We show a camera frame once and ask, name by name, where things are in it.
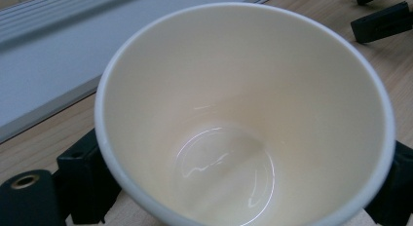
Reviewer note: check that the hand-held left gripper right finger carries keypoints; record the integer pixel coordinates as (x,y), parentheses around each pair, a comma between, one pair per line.
(397,193)

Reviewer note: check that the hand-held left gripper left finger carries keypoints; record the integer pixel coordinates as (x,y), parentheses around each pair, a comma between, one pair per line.
(86,183)

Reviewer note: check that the cream ceramic mug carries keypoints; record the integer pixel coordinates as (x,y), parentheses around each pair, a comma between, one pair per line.
(227,73)

